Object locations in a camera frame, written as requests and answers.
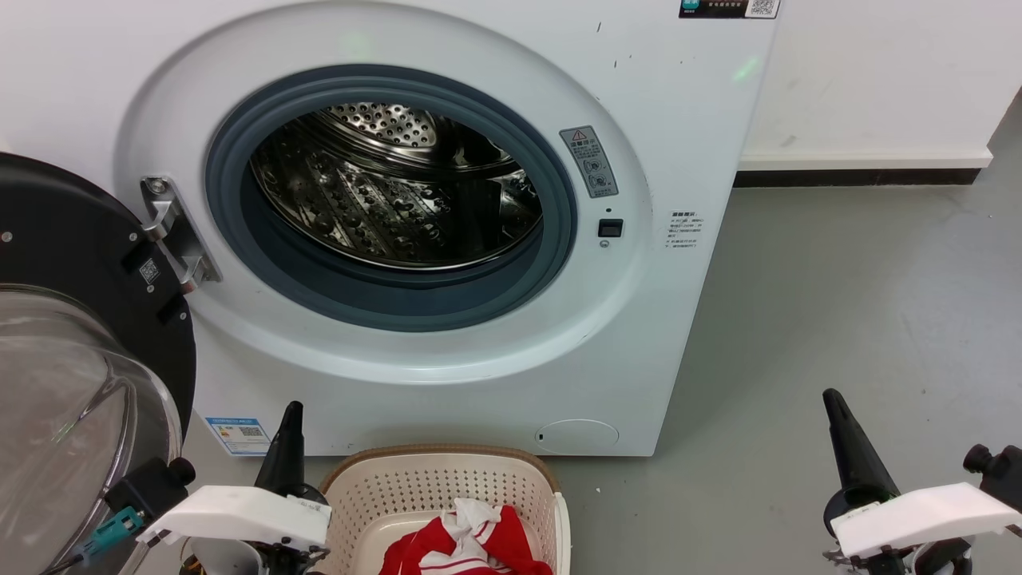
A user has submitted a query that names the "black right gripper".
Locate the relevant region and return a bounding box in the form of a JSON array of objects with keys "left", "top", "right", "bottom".
[{"left": 822, "top": 390, "right": 971, "bottom": 575}]

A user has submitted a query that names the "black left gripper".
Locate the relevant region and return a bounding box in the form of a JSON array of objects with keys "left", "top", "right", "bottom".
[{"left": 182, "top": 402, "right": 330, "bottom": 575}]

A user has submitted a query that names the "red and white garment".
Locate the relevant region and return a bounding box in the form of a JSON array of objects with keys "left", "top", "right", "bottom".
[{"left": 378, "top": 498, "right": 553, "bottom": 575}]

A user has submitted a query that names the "cream perforated laundry basket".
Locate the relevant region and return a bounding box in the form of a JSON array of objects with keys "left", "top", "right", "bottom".
[{"left": 318, "top": 445, "right": 572, "bottom": 575}]

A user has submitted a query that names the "stainless steel washing machine drum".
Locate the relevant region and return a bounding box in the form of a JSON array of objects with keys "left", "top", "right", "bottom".
[{"left": 250, "top": 102, "right": 545, "bottom": 271}]

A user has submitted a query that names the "black glass washer door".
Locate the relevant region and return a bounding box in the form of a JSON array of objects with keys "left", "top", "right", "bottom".
[{"left": 0, "top": 152, "right": 197, "bottom": 575}]

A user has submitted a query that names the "blue energy label sticker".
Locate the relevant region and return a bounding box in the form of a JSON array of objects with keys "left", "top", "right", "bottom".
[{"left": 204, "top": 416, "right": 271, "bottom": 457}]

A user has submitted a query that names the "grey rubber door gasket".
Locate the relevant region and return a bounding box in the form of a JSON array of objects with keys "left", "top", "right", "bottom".
[{"left": 204, "top": 64, "right": 579, "bottom": 333}]

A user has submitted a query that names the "metal door hinge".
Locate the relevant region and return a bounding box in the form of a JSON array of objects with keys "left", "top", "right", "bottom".
[{"left": 140, "top": 176, "right": 223, "bottom": 295}]

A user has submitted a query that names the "round drain filter cover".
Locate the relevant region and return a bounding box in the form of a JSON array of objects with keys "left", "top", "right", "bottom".
[{"left": 534, "top": 419, "right": 620, "bottom": 454}]

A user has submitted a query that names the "white and black baseboard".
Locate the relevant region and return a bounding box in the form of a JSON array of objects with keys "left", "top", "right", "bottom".
[{"left": 733, "top": 152, "right": 993, "bottom": 188}]

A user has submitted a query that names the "small text label sticker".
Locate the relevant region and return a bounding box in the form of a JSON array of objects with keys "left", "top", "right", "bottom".
[{"left": 667, "top": 210, "right": 703, "bottom": 250}]

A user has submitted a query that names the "white front-load washing machine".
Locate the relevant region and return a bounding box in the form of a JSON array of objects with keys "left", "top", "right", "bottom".
[{"left": 0, "top": 0, "right": 782, "bottom": 458}]

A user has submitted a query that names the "grey warning sticker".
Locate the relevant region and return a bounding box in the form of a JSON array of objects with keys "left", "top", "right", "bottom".
[{"left": 559, "top": 125, "right": 620, "bottom": 199}]

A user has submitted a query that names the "teal cable connector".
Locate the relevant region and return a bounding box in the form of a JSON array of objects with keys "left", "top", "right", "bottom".
[{"left": 80, "top": 506, "right": 146, "bottom": 560}]

